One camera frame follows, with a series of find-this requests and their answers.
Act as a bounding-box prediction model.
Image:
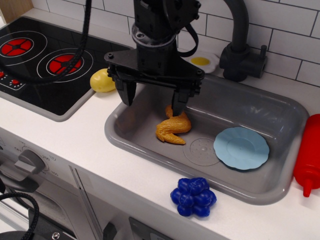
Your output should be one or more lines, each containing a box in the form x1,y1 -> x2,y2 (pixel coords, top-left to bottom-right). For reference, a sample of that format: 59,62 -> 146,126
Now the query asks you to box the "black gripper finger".
171,90 -> 190,116
114,76 -> 137,105

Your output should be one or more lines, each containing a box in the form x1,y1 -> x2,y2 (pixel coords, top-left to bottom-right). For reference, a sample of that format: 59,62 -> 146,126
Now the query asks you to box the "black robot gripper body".
104,42 -> 206,98

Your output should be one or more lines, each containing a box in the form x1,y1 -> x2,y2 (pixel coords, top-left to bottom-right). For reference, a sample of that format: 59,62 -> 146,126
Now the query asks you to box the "blue toy blueberry cluster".
170,177 -> 217,218

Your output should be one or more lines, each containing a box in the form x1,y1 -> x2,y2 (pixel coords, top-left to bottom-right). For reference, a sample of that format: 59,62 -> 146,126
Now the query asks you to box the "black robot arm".
104,0 -> 205,116

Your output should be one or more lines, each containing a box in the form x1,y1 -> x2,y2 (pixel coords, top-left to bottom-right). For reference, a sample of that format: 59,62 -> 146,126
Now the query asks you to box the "grey toy sink basin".
104,75 -> 309,205

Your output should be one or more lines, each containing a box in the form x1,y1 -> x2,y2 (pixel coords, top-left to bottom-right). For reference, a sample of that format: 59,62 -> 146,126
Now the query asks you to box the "light blue toy plate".
213,127 -> 270,171

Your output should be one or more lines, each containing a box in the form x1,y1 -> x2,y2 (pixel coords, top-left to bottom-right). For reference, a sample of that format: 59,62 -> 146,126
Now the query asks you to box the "yellow toy potato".
90,68 -> 116,93

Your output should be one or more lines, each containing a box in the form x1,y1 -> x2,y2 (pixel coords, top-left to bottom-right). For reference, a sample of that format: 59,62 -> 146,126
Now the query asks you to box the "orange toy chicken wing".
155,105 -> 192,145

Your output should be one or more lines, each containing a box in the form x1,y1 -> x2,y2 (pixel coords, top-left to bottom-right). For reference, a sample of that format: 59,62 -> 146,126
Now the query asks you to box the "toy fried egg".
182,51 -> 220,74

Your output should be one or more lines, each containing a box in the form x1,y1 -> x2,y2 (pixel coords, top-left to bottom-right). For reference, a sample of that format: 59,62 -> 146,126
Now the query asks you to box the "dark grey toy faucet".
219,0 -> 268,82

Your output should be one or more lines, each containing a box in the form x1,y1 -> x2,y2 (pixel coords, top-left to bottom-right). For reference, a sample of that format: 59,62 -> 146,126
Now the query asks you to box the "black toy stove top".
0,17 -> 129,122

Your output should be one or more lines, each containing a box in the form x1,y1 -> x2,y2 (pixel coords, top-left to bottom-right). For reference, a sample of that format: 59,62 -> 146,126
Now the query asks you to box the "white toy oven front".
0,129 -> 103,240

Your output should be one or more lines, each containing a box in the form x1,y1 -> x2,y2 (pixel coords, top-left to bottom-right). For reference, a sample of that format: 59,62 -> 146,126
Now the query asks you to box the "grey oven knob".
14,149 -> 46,175

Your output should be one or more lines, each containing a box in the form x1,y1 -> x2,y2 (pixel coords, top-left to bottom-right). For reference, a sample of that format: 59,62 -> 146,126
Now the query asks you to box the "red ketchup squeeze bottle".
293,114 -> 320,198

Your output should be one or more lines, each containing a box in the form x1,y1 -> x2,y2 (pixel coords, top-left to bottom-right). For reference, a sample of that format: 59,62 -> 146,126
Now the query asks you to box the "black braided cable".
0,0 -> 93,85

